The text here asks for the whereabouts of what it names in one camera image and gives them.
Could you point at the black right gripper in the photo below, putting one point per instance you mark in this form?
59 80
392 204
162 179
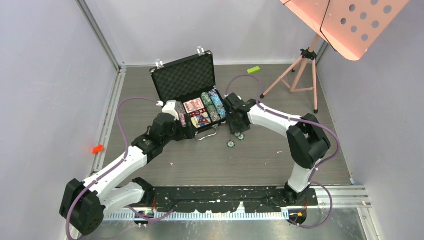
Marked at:
233 128

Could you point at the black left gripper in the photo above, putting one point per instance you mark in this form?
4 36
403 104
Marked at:
184 133

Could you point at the purple white chip roll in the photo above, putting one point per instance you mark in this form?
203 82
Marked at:
181 113

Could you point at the red playing card box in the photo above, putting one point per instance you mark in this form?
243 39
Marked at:
193 105

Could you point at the black poker set case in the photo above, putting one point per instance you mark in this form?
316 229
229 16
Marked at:
183 80

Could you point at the green chip stack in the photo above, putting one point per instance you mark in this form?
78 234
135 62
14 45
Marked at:
214 116

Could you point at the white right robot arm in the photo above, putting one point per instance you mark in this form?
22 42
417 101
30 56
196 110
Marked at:
307 141

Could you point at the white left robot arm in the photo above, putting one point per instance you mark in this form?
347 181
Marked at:
85 203

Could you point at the blue chip row in case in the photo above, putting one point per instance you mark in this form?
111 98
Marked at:
218 104

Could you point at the green chip row in case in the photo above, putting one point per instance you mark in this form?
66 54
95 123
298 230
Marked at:
208 103

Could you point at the card deck in case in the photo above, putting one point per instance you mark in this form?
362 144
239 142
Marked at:
201 120

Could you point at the green block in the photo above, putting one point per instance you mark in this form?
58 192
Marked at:
253 70

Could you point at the pink tripod stand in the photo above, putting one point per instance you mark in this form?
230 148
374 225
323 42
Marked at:
307 55

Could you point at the pink perforated panel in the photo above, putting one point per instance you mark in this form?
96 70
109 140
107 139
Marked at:
349 26

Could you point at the orange clip on rail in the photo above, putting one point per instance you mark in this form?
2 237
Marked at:
97 149

